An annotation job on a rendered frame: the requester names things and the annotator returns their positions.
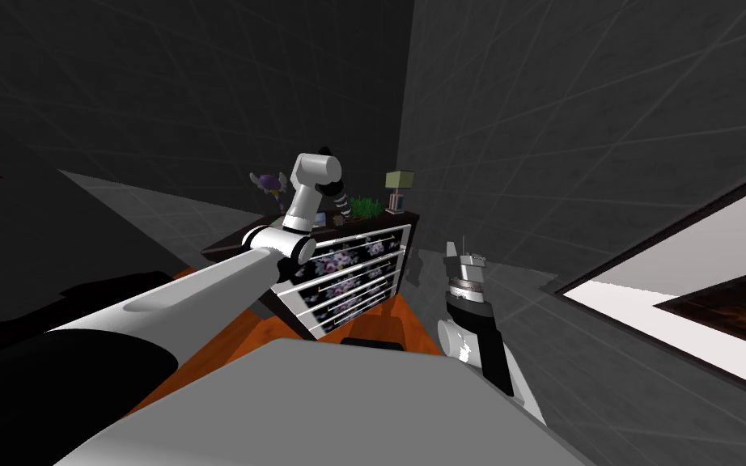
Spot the green potted plant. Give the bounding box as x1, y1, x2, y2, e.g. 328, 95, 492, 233
349, 196, 386, 222

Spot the floral drawer front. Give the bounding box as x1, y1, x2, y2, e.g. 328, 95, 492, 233
307, 226, 412, 265
311, 286, 401, 336
282, 249, 409, 294
295, 270, 405, 316

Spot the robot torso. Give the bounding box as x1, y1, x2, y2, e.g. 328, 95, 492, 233
54, 335, 596, 466

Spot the purple winged figure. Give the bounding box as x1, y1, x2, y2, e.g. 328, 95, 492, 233
249, 171, 290, 212

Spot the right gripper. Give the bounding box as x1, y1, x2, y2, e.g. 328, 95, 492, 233
443, 235, 488, 282

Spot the dark floral dresser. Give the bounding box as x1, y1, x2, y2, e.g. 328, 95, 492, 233
201, 208, 422, 342

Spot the green shade table lamp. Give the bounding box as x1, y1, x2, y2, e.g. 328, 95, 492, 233
384, 170, 416, 216

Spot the dark framed wall picture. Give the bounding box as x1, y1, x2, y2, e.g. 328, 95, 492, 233
553, 157, 746, 404

